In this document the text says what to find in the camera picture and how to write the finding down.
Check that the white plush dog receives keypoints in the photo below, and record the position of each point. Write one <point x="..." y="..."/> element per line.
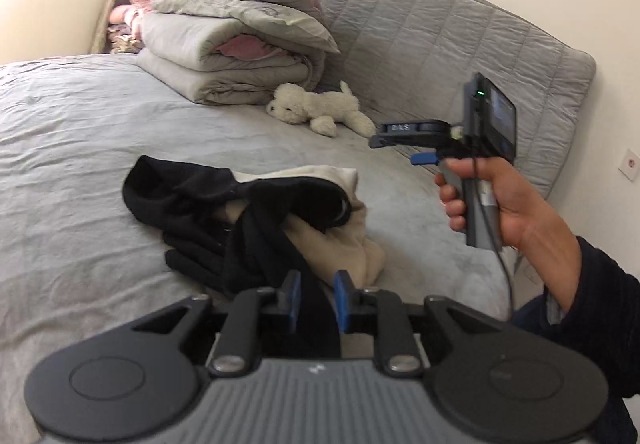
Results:
<point x="320" y="106"/>

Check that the grey quilted headboard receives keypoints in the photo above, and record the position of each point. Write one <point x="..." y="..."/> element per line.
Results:
<point x="410" y="39"/>

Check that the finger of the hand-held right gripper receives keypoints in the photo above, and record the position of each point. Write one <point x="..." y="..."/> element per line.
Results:
<point x="400" y="128"/>

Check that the pink floral bedding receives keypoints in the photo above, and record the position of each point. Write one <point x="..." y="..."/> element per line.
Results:
<point x="122" y="16"/>

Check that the light grey pillow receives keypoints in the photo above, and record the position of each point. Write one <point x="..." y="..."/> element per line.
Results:
<point x="240" y="11"/>

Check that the white wall socket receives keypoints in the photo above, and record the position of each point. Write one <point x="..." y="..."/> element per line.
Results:
<point x="631" y="164"/>

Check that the person's right hand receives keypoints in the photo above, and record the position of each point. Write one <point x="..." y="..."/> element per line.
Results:
<point x="520" y="204"/>

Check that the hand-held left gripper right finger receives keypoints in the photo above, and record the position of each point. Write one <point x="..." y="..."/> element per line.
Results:
<point x="342" y="299"/>

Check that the person's right forearm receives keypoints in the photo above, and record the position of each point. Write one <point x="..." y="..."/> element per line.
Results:
<point x="600" y="304"/>

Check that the grey bed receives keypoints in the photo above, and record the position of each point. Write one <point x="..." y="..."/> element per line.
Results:
<point x="75" y="149"/>

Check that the folded grey pink duvet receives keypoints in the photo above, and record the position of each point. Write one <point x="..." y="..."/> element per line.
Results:
<point x="200" y="74"/>

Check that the beige and black sweatshirt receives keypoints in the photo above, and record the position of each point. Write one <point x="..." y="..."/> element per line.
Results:
<point x="325" y="239"/>

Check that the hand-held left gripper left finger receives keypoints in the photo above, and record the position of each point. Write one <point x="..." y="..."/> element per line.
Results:
<point x="294" y="299"/>

